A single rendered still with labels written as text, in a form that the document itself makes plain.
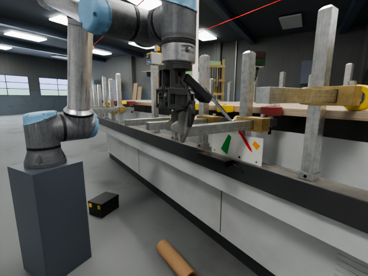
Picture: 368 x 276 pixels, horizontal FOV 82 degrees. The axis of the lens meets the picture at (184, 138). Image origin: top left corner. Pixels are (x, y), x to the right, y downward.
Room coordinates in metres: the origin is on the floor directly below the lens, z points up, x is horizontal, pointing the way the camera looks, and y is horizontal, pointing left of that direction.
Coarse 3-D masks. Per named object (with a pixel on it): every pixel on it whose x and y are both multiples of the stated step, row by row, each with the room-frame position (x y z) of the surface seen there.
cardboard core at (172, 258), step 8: (160, 248) 1.11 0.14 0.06; (168, 248) 1.09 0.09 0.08; (168, 256) 1.04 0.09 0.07; (176, 256) 1.02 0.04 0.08; (168, 264) 1.03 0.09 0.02; (176, 264) 0.98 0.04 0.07; (184, 264) 0.97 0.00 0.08; (176, 272) 0.95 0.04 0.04; (184, 272) 0.92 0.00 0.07; (192, 272) 0.92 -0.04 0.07
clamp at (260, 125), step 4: (236, 116) 0.84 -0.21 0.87; (240, 116) 0.81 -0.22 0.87; (252, 116) 0.81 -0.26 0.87; (256, 120) 0.74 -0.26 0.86; (260, 120) 0.73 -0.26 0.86; (264, 120) 0.74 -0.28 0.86; (268, 120) 0.75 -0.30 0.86; (256, 124) 0.74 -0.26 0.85; (260, 124) 0.73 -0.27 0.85; (264, 124) 0.74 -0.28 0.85; (268, 124) 0.75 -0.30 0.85; (252, 128) 0.76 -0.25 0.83; (256, 128) 0.74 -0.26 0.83; (260, 128) 0.73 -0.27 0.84; (264, 128) 0.74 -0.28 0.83; (268, 128) 0.75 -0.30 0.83; (260, 132) 0.73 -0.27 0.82
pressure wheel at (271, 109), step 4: (264, 108) 0.82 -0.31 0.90; (268, 108) 0.81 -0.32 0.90; (272, 108) 0.80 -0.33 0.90; (276, 108) 0.80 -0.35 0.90; (280, 108) 0.81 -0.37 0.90; (260, 112) 0.85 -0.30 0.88; (264, 112) 0.82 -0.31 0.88; (268, 112) 0.81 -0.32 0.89; (272, 112) 0.80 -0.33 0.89; (276, 112) 0.80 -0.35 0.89; (280, 112) 0.81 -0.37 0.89; (268, 116) 0.83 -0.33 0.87; (272, 116) 0.83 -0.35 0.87; (268, 132) 0.84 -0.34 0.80
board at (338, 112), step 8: (136, 104) 2.07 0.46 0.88; (144, 104) 1.92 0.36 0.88; (232, 104) 1.32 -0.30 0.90; (256, 104) 1.32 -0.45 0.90; (264, 104) 1.32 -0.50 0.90; (280, 104) 1.32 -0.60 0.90; (288, 104) 1.32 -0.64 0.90; (296, 104) 1.32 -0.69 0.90; (256, 112) 0.94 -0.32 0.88; (288, 112) 0.82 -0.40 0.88; (296, 112) 0.80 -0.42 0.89; (304, 112) 0.77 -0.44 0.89; (328, 112) 0.71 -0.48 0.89; (336, 112) 0.69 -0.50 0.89; (344, 112) 0.67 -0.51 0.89; (352, 112) 0.66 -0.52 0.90; (360, 112) 0.64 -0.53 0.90; (360, 120) 0.64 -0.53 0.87
